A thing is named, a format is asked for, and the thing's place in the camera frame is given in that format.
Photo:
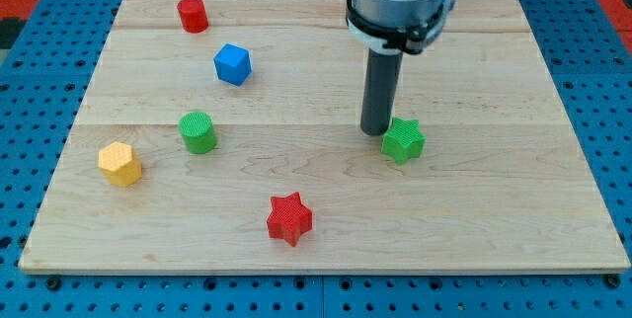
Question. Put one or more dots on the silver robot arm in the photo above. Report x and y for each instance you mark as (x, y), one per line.
(390, 27)

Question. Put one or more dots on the red star block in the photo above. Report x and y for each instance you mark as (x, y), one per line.
(289, 219)

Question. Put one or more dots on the green star block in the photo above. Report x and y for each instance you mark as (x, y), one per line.
(403, 140)

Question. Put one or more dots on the wooden board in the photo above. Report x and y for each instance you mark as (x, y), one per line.
(502, 186)

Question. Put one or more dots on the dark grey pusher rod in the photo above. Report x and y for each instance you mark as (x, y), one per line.
(381, 78)

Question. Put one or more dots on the blue cube block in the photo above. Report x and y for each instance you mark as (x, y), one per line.
(233, 64)

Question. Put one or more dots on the green cylinder block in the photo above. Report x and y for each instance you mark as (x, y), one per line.
(196, 129)

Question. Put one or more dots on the red cylinder block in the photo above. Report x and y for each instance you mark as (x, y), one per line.
(193, 16)

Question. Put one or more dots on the yellow hexagon block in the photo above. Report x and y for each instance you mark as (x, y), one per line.
(120, 164)

